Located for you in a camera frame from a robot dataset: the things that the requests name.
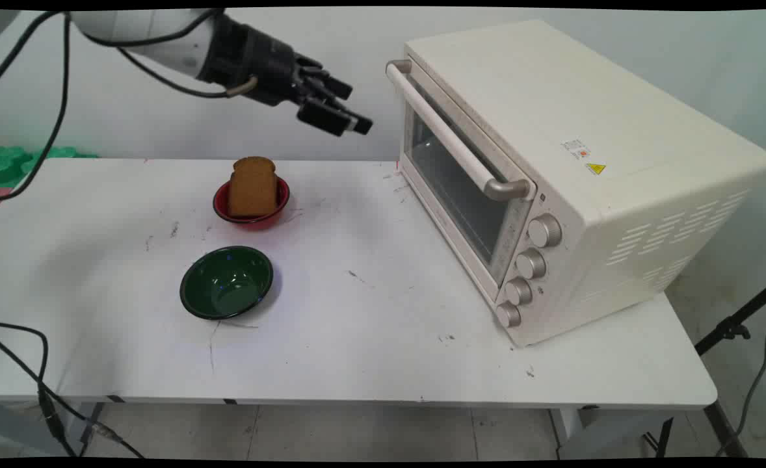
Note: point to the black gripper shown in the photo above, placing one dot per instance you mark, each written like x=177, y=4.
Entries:
x=259, y=62

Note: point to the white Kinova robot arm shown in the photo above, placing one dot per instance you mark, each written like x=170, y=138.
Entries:
x=175, y=51

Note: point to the red bowl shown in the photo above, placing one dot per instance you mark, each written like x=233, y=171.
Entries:
x=282, y=198

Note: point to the brown bread slice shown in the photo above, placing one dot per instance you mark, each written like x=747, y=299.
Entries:
x=253, y=188

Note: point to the dark green bowl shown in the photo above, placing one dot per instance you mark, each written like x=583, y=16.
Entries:
x=227, y=286

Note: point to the silver oven knob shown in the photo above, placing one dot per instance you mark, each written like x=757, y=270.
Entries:
x=544, y=231
x=530, y=264
x=508, y=314
x=518, y=290

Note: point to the white label sticker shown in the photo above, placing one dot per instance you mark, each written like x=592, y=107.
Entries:
x=576, y=148

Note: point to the yellow warning sticker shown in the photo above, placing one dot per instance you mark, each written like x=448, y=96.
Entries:
x=595, y=168

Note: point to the cream toaster oven body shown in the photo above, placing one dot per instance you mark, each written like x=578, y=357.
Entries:
x=617, y=130

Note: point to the green objects at table edge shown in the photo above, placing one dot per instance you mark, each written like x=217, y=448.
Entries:
x=6, y=162

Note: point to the white table leg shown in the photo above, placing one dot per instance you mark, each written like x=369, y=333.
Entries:
x=584, y=429

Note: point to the grey table leg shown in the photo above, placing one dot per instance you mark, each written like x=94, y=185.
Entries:
x=19, y=426

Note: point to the black tripod stand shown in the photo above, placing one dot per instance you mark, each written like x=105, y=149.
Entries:
x=727, y=328

